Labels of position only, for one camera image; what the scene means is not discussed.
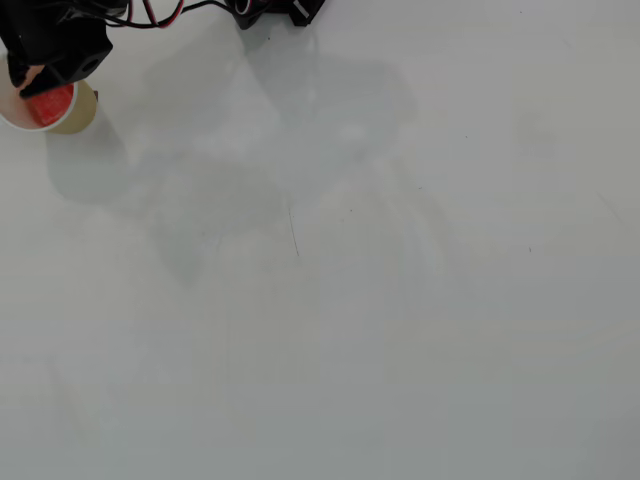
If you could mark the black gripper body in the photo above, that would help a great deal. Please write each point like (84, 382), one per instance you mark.
(60, 71)

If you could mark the red foam cube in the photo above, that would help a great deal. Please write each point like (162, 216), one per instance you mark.
(52, 105)

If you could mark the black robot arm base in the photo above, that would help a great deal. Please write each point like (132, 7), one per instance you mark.
(245, 20)

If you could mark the beige paper cup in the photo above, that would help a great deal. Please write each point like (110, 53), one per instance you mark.
(80, 117)

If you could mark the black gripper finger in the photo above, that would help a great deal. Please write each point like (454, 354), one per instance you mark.
(42, 82)
(17, 67)

